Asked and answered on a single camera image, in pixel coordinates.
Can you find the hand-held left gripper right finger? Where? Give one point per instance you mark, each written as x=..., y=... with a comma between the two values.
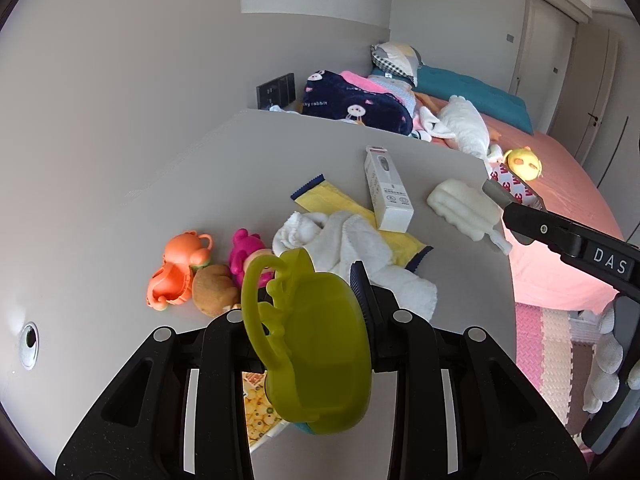
x=357, y=285

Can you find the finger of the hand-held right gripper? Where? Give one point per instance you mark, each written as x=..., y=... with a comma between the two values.
x=537, y=227

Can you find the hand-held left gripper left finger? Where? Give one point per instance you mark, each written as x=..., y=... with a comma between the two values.
x=225, y=340

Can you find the white red-print tape packet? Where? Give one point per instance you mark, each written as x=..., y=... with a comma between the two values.
x=520, y=187

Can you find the green plastic toy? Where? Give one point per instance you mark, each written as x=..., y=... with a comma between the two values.
x=310, y=340

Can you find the orange plastic toy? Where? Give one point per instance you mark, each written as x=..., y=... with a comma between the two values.
x=175, y=265

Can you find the yellow wrapper with blue edges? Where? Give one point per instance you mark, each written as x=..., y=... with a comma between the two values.
x=325, y=200

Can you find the person's right hand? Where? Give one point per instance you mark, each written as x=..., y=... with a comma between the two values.
x=606, y=355

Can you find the white towel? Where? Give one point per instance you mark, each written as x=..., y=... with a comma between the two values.
x=350, y=245

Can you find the brown plush toy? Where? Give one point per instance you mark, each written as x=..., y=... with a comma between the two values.
x=212, y=290

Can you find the bed with pink sheet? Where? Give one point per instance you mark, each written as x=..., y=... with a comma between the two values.
x=565, y=175

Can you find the yellow chick plush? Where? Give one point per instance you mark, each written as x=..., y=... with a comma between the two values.
x=524, y=162

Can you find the yellow patterned bag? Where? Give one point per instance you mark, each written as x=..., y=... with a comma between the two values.
x=257, y=410

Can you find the pink bear toy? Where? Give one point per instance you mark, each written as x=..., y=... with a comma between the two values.
x=245, y=252

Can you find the white cardboard box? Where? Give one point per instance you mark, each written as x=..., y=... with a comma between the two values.
x=387, y=185

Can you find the foam floor mats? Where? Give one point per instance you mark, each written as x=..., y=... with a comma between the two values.
x=550, y=360

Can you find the white goose plush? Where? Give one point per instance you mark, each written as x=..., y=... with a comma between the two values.
x=465, y=127

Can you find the teal quilt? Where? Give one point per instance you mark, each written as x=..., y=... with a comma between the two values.
x=475, y=97

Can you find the white wardrobe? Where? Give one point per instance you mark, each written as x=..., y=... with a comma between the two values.
x=595, y=95

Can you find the white room door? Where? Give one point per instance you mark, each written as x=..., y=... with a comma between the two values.
x=542, y=45

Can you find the navy printed blanket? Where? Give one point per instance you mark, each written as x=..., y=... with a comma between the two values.
x=350, y=102

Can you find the small white cloth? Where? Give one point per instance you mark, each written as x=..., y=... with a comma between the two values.
x=282, y=108

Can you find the light blue dotted blanket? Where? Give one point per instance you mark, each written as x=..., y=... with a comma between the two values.
x=397, y=92

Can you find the pink cloth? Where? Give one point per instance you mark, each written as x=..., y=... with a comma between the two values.
x=362, y=80

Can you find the checked patterned pillow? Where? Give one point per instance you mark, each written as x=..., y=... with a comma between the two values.
x=397, y=62

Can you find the dark wall socket panel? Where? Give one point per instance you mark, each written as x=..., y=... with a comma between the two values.
x=275, y=91

